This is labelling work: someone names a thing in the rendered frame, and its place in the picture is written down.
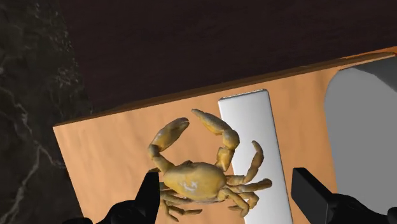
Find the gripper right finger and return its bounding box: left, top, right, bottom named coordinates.
left=291, top=167, right=397, bottom=224

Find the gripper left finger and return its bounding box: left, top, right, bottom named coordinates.
left=62, top=171, right=161, bottom=224

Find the yellow crab figure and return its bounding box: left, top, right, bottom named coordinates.
left=146, top=108, right=273, bottom=223

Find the orange wooden table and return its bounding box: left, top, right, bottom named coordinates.
left=52, top=46, right=397, bottom=224

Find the white flat rectangular device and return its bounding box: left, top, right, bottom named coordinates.
left=218, top=88, right=294, bottom=224

